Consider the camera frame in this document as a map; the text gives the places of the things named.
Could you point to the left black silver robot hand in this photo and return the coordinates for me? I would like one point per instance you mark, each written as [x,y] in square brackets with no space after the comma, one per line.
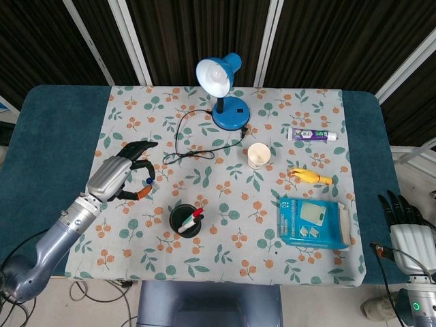
[109,177]

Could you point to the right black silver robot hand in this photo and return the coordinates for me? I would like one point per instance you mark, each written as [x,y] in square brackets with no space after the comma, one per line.
[410,245]

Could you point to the blue cap marker pen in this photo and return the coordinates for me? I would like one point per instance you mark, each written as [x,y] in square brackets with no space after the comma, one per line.
[149,180]

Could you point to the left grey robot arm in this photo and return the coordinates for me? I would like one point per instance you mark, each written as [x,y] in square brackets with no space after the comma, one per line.
[58,238]

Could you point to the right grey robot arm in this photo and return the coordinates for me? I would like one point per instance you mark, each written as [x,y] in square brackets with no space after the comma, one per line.
[420,303]

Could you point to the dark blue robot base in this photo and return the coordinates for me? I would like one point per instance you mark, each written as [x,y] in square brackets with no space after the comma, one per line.
[209,304]

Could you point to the black round pen holder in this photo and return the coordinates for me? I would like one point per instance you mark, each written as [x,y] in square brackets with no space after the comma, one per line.
[178,218]

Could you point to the beige shoe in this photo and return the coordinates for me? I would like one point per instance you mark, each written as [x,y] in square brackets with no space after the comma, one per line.
[378,308]

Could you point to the teal fabric table cover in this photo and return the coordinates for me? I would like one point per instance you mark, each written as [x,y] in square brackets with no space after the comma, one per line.
[51,136]

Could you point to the blue kitchen scale box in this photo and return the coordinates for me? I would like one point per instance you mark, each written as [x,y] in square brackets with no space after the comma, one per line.
[310,221]

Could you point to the floral print tablecloth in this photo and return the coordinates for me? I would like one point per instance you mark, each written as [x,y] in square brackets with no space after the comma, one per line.
[221,190]

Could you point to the yellow rubber chicken toy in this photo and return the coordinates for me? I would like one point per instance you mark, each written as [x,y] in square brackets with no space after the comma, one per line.
[310,176]

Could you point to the blue desk lamp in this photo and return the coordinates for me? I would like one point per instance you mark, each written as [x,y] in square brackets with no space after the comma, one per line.
[225,102]

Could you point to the white purple toothpaste tube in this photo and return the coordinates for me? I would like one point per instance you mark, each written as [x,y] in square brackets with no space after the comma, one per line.
[310,134]

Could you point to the white paper cup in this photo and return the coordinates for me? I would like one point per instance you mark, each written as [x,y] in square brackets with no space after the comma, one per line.
[258,156]

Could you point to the aluminium frame bar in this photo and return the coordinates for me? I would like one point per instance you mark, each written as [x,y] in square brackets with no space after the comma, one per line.
[413,153]

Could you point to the white partition frame post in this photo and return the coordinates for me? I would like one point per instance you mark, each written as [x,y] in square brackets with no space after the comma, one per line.
[131,41]
[408,64]
[269,41]
[88,41]

